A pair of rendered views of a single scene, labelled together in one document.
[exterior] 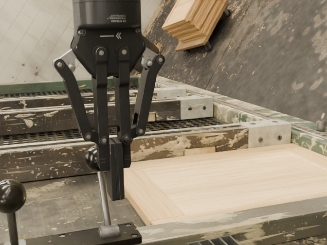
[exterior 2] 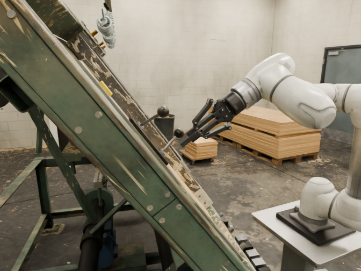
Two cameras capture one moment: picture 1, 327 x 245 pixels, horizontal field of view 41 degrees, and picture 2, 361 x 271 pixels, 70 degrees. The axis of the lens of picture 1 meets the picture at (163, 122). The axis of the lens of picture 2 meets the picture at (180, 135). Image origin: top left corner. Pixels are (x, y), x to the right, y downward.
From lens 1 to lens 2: 0.40 m
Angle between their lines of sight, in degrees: 14
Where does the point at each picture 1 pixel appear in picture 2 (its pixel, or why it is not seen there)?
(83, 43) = (221, 103)
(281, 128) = (208, 200)
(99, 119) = (202, 122)
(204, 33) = (196, 156)
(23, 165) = (134, 113)
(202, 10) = (204, 148)
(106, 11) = (236, 103)
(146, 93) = (218, 130)
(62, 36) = (146, 97)
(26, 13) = (144, 75)
